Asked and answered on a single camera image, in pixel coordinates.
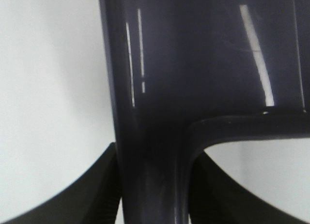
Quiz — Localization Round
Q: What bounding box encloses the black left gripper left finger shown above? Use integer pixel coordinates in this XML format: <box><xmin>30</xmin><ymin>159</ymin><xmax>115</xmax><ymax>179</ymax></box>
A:
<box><xmin>7</xmin><ymin>143</ymin><xmax>121</xmax><ymax>224</ymax></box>

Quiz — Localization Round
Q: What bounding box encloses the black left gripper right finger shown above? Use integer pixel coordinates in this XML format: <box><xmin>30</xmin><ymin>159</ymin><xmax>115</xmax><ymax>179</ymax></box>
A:
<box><xmin>188</xmin><ymin>153</ymin><xmax>303</xmax><ymax>224</ymax></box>

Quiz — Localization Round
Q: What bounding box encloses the purple plastic dustpan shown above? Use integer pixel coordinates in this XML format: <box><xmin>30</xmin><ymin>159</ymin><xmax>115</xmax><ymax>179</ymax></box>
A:
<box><xmin>99</xmin><ymin>0</ymin><xmax>310</xmax><ymax>224</ymax></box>

